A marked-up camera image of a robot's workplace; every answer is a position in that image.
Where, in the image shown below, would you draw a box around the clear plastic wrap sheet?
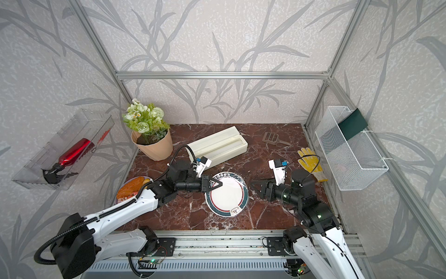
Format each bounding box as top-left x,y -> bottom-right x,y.
203,169 -> 252,219

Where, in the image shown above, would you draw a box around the white plate green rim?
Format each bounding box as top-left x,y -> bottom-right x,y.
204,171 -> 250,217

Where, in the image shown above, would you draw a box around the cream plastic wrap dispenser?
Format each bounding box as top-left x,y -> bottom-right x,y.
188,126 -> 248,169

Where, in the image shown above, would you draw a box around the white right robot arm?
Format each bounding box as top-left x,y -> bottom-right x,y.
250,168 -> 364,279

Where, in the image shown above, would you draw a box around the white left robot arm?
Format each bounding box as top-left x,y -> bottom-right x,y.
34,158 -> 223,279

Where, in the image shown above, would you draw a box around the purple plate with food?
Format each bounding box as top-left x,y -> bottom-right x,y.
115,176 -> 152,204

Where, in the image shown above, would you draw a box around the yellow rubber glove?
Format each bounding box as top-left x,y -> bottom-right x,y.
298,148 -> 328,182

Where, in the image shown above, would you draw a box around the terracotta flower pot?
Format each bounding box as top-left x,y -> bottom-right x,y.
131,130 -> 173,161

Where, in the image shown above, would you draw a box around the brown slotted spatula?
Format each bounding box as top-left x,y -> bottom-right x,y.
262,132 -> 291,146

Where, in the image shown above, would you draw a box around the white green artificial flowers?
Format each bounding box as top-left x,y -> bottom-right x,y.
123,98 -> 170,145

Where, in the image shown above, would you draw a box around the red spray bottle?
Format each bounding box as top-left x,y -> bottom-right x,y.
43,129 -> 110,184

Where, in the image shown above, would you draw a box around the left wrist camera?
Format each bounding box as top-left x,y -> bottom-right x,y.
195,156 -> 212,178

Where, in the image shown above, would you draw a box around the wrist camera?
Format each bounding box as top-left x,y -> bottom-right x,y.
268,159 -> 288,186
195,156 -> 212,178

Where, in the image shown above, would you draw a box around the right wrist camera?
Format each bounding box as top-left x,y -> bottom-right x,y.
268,159 -> 288,186

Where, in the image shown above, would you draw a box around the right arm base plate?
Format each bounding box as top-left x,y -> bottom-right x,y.
266,237 -> 289,256

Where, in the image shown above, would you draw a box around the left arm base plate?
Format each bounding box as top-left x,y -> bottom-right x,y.
146,238 -> 177,257

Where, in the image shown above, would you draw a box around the white wire mesh basket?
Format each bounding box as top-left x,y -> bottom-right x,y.
315,106 -> 389,191

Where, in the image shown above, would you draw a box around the clear wall-mounted plastic bin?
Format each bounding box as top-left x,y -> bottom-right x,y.
12,109 -> 115,191

